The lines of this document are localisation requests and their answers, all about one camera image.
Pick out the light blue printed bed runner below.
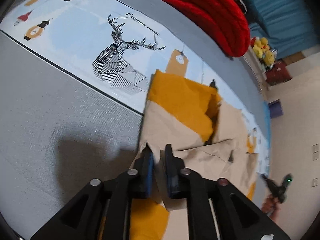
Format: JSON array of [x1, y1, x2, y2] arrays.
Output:
[[1, 0, 270, 173]]

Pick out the grey bed sheet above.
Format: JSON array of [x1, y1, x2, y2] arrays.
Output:
[[1, 0, 268, 239]]

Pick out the person's right hand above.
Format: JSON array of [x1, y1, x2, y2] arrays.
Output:
[[261, 195, 280, 220]]

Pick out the beige and mustard hooded jacket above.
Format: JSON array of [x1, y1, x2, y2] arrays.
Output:
[[98, 69, 259, 240]]

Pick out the red folded quilt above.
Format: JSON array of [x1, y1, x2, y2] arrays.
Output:
[[162, 0, 250, 57]]

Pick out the yellow plush toys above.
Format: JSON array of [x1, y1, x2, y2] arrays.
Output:
[[251, 37, 277, 68]]

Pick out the blue curtain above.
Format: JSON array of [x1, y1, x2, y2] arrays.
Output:
[[244, 0, 319, 58]]

